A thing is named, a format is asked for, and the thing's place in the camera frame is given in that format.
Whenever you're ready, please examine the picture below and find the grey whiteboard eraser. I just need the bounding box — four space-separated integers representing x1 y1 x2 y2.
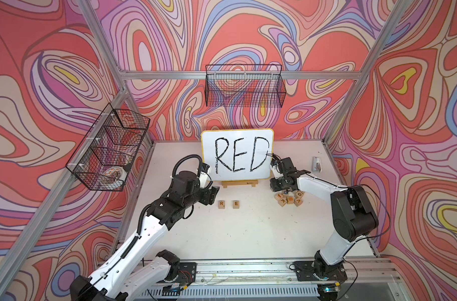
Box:
311 157 322 173

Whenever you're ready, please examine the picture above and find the wooden whiteboard stand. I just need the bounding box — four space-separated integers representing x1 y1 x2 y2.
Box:
222 180 259 188

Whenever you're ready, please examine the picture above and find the tape roll in basket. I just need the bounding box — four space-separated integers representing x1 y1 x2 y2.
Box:
100 166 127 188

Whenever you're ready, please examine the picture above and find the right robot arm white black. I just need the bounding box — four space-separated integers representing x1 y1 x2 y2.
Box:
268 154 379 271

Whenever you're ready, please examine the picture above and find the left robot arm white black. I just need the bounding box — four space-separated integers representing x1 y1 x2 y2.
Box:
70 154 219 300

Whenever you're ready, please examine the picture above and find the black wire basket wall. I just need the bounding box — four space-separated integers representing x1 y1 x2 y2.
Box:
65 104 151 191
205 63 286 108

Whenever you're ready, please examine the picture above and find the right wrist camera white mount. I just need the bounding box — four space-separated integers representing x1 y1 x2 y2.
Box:
271 159 283 179

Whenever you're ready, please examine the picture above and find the black wire basket back wall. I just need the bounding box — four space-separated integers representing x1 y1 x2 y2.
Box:
205 63 286 108

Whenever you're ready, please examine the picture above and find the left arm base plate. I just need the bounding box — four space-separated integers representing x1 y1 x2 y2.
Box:
164 262 197 283

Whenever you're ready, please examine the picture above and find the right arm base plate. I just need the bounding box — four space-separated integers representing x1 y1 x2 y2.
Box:
290 260 348 283

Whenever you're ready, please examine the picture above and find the aluminium rail at front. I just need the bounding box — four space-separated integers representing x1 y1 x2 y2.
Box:
94 258 397 287

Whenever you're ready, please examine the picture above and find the whiteboard with yellow rim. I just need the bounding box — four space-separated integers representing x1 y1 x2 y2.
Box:
201 129 274 181

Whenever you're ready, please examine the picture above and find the black wire basket left wall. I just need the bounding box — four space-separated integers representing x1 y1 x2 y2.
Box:
65 104 151 191

